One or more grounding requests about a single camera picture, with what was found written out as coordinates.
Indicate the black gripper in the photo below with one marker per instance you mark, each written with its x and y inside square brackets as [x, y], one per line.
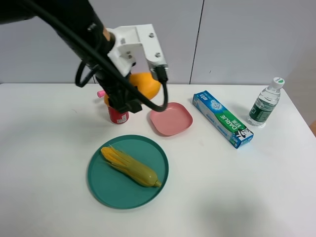
[109, 78]

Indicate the yellow mango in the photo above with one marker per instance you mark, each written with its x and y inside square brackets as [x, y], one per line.
[143, 82]

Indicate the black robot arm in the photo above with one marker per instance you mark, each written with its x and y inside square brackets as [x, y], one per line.
[77, 24]

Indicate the pink toy saucepan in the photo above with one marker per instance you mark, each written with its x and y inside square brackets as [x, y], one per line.
[101, 93]

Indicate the red soda can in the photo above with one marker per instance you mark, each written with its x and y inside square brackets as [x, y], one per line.
[117, 117]

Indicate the pink square plate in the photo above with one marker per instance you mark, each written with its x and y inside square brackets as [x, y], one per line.
[174, 120]

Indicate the toy corn cob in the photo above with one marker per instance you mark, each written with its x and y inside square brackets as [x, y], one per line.
[131, 167]

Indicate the teal round plate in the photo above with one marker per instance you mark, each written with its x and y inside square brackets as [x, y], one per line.
[117, 190]

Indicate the Darlie toothpaste box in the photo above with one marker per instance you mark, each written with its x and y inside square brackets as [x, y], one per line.
[220, 117]

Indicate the clear water bottle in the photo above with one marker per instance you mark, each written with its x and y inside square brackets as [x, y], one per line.
[265, 103]

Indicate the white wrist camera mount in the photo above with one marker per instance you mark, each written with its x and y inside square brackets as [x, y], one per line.
[130, 39]

